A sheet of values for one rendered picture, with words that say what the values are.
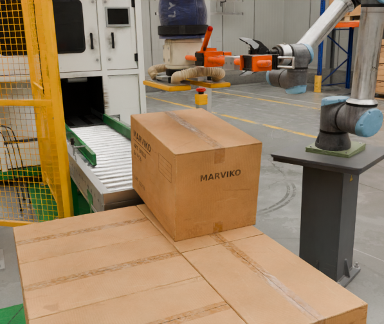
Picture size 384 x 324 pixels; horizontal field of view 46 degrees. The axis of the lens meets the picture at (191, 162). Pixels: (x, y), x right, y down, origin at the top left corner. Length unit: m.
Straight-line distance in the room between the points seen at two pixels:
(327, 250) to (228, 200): 0.89
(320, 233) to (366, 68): 0.93
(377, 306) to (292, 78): 1.28
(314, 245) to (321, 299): 1.13
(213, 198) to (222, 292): 0.48
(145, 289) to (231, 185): 0.60
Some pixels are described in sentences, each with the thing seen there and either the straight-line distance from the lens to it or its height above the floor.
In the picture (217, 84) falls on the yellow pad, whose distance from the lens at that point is 1.97.
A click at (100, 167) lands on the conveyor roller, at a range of 3.13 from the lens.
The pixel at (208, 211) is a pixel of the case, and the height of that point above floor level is 0.66.
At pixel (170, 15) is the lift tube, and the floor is 1.46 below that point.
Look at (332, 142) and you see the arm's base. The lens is 2.50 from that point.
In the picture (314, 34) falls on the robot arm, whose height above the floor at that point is 1.37.
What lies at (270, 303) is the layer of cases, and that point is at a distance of 1.54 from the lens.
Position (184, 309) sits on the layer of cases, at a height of 0.54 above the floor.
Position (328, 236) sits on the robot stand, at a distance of 2.63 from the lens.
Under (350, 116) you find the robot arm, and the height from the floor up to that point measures 0.98.
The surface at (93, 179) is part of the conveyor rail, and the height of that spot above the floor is 0.59.
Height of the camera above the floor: 1.38
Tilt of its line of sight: 16 degrees down
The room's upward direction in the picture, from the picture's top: 2 degrees counter-clockwise
